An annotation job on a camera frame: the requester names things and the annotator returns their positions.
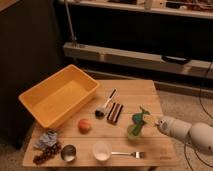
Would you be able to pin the green pepper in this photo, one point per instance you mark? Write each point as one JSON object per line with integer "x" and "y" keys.
{"x": 143, "y": 122}

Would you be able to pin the black-headed brush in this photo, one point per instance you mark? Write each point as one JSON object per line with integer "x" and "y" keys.
{"x": 101, "y": 110}

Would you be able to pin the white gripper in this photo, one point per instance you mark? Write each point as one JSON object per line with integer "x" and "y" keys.
{"x": 161, "y": 122}

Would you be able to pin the white bowl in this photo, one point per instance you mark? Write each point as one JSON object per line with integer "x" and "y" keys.
{"x": 102, "y": 150}

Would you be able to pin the yellow plastic bin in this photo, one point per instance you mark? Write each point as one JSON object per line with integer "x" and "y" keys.
{"x": 54, "y": 100}

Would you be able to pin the wooden shelf rail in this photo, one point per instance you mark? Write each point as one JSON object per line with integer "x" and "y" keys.
{"x": 133, "y": 59}

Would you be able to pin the crumpled blue cloth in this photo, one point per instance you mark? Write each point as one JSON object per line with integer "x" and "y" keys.
{"x": 47, "y": 139}

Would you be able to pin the metal pole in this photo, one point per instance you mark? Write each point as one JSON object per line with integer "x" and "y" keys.
{"x": 73, "y": 37}

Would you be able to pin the striped chocolate wafer block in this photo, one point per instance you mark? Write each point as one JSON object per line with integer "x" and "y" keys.
{"x": 114, "y": 113}

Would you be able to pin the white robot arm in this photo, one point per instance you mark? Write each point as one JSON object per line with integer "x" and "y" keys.
{"x": 198, "y": 136}

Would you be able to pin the green plastic cup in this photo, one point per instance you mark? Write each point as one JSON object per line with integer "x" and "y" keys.
{"x": 134, "y": 132}

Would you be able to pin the teal sponge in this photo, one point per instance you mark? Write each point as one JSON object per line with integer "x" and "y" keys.
{"x": 138, "y": 117}

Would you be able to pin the metal fork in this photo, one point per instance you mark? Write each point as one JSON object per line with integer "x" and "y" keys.
{"x": 137, "y": 155}

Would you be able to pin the purple grape bunch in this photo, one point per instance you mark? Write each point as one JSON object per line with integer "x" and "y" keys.
{"x": 47, "y": 154}

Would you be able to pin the metal measuring cup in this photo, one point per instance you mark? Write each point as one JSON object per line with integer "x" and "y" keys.
{"x": 68, "y": 153}

